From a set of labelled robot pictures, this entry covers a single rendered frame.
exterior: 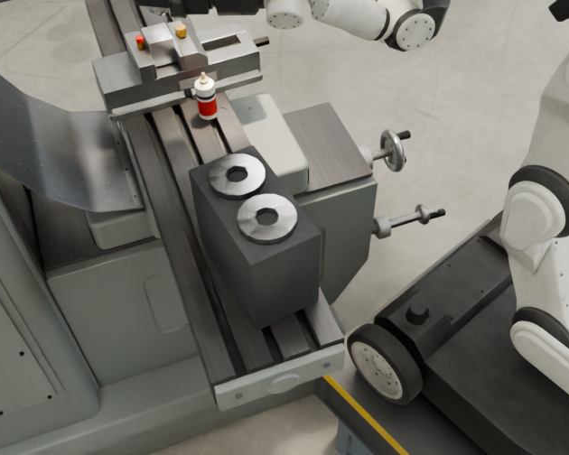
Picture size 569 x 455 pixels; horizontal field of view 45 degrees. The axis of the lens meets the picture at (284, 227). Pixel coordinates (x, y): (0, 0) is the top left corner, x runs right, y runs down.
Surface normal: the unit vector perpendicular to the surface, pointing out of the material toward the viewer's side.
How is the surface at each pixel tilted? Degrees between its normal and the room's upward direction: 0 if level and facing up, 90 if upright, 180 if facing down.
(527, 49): 0
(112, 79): 0
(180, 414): 68
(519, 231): 90
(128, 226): 90
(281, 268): 90
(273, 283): 90
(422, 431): 0
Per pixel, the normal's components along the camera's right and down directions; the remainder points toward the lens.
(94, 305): 0.35, 0.73
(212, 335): -0.02, -0.62
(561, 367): -0.76, 0.52
